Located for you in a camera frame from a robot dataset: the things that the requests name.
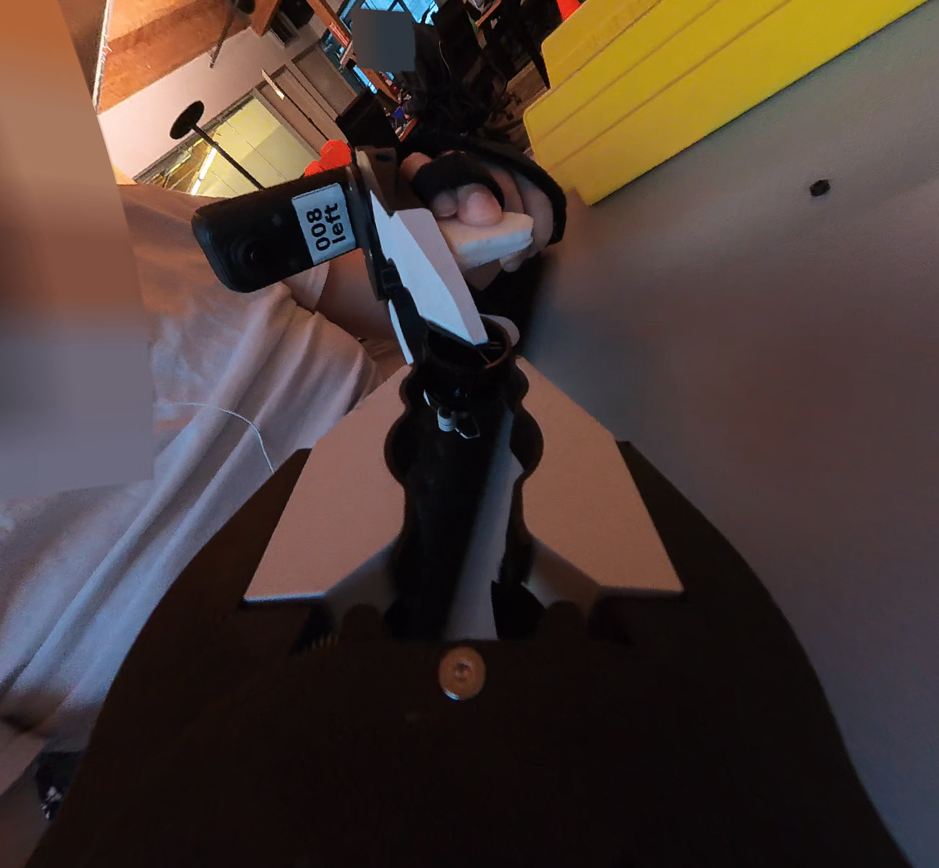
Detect black toy wheel with axle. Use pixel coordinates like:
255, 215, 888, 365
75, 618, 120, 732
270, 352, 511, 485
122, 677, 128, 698
411, 318, 523, 444

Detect person's pale shirt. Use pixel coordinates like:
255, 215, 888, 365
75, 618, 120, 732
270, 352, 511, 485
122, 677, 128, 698
0, 182, 412, 744

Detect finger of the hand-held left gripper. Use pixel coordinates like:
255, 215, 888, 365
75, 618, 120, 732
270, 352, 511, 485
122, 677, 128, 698
386, 294, 431, 372
369, 192, 490, 347

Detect person's left hand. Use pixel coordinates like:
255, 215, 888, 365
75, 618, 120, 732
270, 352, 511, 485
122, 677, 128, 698
400, 149, 567, 275

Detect grey desk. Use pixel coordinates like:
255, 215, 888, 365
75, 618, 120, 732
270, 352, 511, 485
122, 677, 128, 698
469, 0, 939, 868

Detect person's left forearm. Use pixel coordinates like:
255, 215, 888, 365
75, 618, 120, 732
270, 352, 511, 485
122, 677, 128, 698
282, 248, 415, 342

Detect orange object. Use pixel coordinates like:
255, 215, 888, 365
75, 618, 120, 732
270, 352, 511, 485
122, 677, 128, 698
304, 139, 352, 178

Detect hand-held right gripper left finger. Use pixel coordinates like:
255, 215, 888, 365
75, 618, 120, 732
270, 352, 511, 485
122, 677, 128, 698
244, 362, 434, 620

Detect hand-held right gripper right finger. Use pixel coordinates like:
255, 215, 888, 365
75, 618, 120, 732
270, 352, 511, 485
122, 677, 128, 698
495, 356, 685, 623

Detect black round-base stand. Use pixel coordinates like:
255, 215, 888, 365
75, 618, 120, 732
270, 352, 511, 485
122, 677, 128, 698
169, 101, 267, 191

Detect yellow plastic bin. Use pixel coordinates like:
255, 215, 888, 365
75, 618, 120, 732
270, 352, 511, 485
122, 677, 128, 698
524, 0, 939, 206

